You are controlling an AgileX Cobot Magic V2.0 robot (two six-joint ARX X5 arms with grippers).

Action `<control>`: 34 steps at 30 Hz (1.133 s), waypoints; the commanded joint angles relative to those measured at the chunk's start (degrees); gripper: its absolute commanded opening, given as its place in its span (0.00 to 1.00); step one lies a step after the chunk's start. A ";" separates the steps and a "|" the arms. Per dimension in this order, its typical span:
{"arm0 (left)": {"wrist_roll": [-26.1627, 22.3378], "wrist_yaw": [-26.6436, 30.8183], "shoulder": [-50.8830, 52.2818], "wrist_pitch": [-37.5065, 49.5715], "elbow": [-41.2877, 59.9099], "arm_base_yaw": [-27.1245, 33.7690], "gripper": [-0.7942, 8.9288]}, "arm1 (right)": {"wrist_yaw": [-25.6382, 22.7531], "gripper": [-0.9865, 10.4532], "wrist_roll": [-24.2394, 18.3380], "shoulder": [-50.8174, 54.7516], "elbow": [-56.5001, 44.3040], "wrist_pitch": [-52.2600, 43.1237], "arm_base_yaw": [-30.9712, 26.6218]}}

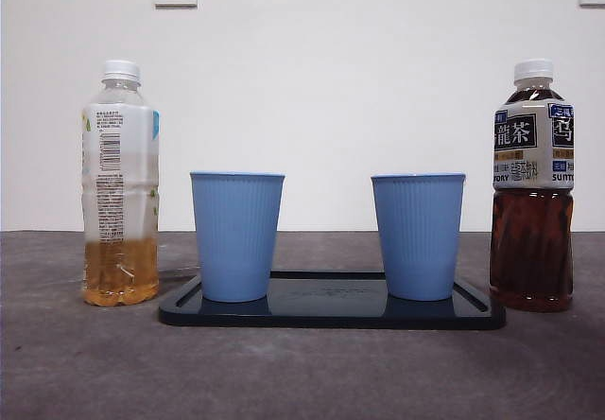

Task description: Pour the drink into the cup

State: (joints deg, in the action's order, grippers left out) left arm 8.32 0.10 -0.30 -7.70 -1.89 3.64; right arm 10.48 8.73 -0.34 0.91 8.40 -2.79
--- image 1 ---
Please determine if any yellow tea plastic bottle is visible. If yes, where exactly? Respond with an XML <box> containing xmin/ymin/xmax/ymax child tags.
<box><xmin>79</xmin><ymin>59</ymin><xmax>162</xmax><ymax>307</ymax></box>

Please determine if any dark oolong tea bottle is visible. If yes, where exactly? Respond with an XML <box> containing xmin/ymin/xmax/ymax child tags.
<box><xmin>489</xmin><ymin>58</ymin><xmax>577</xmax><ymax>314</ymax></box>

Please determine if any light blue ribbed cup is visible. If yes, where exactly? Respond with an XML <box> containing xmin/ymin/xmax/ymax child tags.
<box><xmin>371</xmin><ymin>171</ymin><xmax>468</xmax><ymax>302</ymax></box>
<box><xmin>189</xmin><ymin>170</ymin><xmax>286</xmax><ymax>304</ymax></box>

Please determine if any dark rectangular tray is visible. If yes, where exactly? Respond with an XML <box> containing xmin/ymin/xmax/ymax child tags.
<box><xmin>157</xmin><ymin>271</ymin><xmax>507</xmax><ymax>330</ymax></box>

